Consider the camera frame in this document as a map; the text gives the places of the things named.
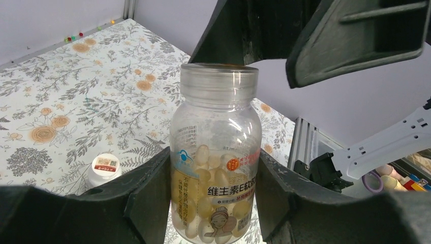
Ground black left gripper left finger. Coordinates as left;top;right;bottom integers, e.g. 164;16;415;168
1;148;170;243

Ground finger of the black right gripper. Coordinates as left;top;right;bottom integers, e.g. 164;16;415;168
189;0;320;66
286;1;430;88

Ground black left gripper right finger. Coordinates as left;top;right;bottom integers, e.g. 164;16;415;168
255;151;430;243

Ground white pill bottle orange label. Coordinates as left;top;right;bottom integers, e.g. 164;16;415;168
88;154;122;188

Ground clear capsule bottle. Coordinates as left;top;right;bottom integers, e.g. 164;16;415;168
170;64;262;243

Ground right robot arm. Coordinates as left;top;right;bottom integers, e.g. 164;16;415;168
190;1;430;192

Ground floral patterned mat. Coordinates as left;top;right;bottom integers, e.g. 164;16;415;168
1;19;294;243

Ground purple handled scissors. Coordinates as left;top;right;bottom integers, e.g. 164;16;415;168
361;170;383;194

